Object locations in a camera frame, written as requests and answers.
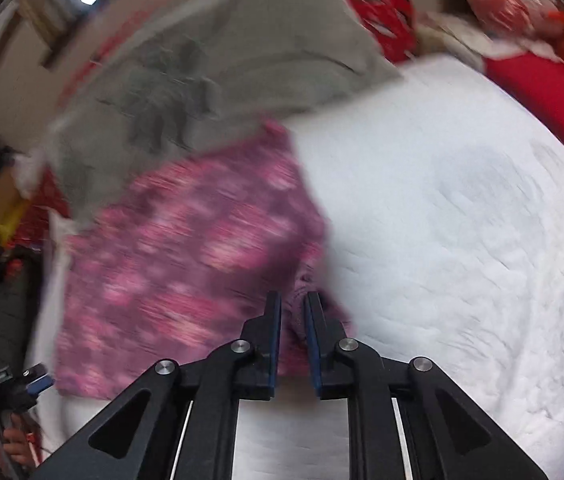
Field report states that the purple pink floral garment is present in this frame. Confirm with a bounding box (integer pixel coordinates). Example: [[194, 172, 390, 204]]
[[54, 124, 327, 400]]

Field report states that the red patterned blanket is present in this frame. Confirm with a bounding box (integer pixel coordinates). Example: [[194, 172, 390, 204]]
[[347, 0, 417, 63]]

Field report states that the cardboard box with yellow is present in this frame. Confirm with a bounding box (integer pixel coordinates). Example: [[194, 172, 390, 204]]
[[0, 167, 30, 247]]

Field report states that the person's left hand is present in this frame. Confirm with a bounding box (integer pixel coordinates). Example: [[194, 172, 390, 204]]
[[3, 427, 36, 469]]

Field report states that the grey floral pillow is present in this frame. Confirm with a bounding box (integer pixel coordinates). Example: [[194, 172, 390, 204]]
[[47, 0, 398, 226]]

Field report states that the white quilted bedspread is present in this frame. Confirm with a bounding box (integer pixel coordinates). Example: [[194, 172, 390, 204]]
[[29, 56, 564, 479]]

